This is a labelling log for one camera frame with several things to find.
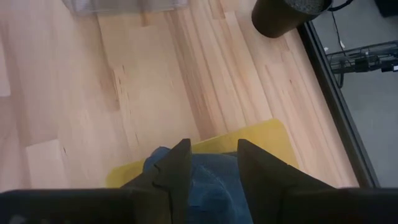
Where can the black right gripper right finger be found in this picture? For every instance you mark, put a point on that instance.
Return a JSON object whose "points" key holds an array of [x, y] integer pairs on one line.
{"points": [[264, 180]]}

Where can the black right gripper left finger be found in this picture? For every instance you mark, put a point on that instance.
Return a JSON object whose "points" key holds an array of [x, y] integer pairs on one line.
{"points": [[178, 180]]}

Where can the blue denim hat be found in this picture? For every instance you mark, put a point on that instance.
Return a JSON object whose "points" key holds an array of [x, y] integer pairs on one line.
{"points": [[211, 193]]}

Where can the yellow translucent plastic bin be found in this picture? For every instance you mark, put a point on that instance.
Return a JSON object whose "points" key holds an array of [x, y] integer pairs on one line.
{"points": [[267, 137]]}

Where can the potted green plant black pot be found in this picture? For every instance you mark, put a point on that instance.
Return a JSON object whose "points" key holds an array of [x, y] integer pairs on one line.
{"points": [[276, 18]]}

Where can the clear plastic bin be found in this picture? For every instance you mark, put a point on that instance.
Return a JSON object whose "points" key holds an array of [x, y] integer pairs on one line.
{"points": [[124, 6]]}

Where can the black box on floor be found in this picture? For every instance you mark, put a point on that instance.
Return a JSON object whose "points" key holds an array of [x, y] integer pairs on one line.
{"points": [[387, 6]]}

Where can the black aluminium table frame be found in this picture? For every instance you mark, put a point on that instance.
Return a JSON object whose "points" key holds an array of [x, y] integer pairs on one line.
{"points": [[335, 102]]}

